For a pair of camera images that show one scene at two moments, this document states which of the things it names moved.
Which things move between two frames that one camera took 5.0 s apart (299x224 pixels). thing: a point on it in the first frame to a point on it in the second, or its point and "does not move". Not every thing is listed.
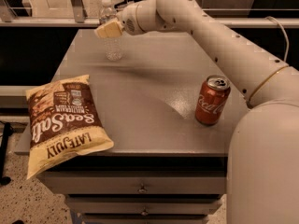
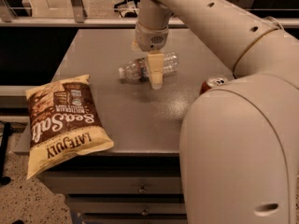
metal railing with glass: [80, 5] does not move
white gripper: [127, 20] to [150, 38]
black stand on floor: [7, 133] does not move
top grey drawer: [133, 183] does not move
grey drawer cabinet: [168, 105] does not move
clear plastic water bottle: [113, 47] to [137, 70]
